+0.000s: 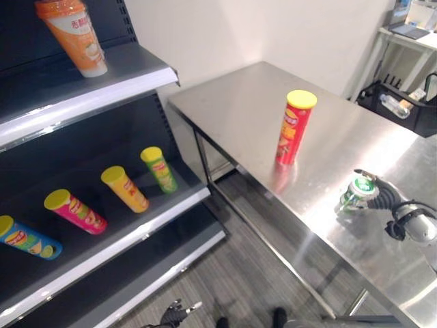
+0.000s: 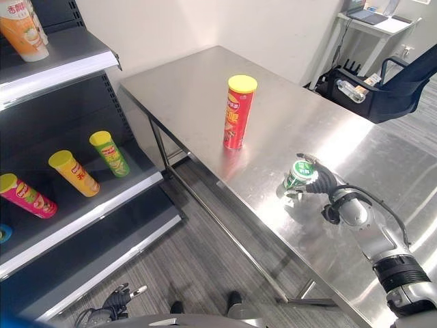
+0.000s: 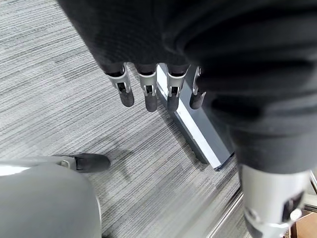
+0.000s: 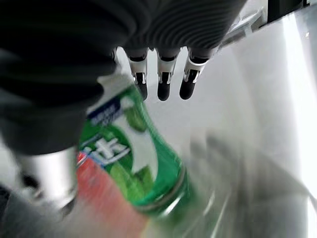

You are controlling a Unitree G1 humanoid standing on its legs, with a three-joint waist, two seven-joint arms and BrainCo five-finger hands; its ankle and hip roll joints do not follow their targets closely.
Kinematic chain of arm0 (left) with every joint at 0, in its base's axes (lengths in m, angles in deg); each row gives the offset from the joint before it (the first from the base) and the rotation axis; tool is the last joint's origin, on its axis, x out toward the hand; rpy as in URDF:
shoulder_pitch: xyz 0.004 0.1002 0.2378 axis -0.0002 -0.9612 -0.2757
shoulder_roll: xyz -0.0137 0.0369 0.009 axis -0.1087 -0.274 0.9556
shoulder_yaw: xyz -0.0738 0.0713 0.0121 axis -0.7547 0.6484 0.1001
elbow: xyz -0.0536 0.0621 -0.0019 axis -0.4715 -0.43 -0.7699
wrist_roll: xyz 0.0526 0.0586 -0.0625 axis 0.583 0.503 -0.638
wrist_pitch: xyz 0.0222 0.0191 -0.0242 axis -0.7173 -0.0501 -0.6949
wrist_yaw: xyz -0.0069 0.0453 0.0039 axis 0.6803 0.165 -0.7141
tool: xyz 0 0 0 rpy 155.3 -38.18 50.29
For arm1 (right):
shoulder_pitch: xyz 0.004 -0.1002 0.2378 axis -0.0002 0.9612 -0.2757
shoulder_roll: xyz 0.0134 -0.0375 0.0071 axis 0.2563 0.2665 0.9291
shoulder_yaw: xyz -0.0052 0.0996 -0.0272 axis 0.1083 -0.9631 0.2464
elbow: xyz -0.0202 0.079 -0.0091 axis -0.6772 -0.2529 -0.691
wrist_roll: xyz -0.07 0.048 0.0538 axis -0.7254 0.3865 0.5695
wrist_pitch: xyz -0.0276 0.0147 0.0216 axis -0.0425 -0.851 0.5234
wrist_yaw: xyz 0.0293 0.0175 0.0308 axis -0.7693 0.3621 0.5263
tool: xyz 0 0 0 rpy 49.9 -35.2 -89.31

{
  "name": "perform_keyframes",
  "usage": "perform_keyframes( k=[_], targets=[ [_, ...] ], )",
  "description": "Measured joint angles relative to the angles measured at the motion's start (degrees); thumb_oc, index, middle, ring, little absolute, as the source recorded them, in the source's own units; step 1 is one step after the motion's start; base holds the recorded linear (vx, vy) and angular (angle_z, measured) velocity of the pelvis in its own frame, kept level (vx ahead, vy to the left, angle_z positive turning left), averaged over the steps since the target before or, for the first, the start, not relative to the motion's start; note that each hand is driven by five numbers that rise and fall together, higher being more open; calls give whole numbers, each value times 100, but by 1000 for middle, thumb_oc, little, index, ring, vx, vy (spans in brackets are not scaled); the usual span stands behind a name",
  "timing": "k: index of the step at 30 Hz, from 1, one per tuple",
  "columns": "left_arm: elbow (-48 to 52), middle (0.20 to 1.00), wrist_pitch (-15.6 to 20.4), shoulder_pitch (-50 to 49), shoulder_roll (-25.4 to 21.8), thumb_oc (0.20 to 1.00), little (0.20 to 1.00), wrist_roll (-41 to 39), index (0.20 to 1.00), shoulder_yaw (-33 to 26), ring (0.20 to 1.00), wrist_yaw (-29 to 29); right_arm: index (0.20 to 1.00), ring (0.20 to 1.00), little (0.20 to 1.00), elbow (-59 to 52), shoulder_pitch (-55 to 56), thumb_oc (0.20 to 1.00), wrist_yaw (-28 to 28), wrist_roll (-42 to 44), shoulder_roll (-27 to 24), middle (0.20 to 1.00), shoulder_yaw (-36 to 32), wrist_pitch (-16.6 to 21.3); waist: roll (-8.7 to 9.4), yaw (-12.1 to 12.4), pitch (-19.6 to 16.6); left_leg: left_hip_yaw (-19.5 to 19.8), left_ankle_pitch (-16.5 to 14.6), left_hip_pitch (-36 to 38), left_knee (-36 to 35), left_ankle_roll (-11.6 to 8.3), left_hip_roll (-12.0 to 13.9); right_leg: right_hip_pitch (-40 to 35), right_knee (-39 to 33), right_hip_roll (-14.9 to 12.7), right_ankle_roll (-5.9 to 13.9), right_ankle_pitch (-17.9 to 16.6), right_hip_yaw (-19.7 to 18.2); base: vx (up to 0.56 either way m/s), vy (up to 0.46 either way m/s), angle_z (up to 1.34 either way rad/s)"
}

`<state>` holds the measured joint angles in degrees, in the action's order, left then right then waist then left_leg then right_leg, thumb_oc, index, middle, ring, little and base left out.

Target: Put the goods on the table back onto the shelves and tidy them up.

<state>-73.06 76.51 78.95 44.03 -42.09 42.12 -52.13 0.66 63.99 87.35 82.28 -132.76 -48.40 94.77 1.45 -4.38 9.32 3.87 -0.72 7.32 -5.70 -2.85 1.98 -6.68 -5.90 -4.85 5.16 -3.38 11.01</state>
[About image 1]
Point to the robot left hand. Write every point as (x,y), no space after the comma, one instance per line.
(173,314)

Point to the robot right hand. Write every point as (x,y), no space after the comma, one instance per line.
(382,194)

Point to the green drink can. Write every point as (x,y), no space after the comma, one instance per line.
(356,195)

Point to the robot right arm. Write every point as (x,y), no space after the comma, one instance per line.
(418,222)

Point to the robot dark foot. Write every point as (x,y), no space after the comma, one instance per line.
(280,317)
(222,322)

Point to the stainless steel table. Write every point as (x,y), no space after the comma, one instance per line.
(307,164)

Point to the clear plastic bottle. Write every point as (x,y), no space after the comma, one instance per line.
(396,105)

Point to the black storage crate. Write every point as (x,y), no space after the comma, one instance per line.
(406,106)

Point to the red chip can yellow lid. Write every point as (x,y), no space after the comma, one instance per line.
(294,128)

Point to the orange chip can yellow lid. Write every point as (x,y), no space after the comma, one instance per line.
(126,189)

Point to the pink chip can yellow lid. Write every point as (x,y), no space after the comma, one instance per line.
(76,212)

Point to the green chip can yellow lid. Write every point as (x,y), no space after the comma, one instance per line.
(161,171)

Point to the white desk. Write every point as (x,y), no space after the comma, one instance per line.
(403,48)

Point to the blue chip can yellow lid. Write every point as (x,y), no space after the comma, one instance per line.
(29,241)

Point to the grey laptop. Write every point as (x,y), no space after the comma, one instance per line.
(409,29)

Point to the grey metal shelf unit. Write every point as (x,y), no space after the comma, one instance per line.
(85,143)

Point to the orange milk tea cup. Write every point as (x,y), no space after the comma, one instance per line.
(76,37)

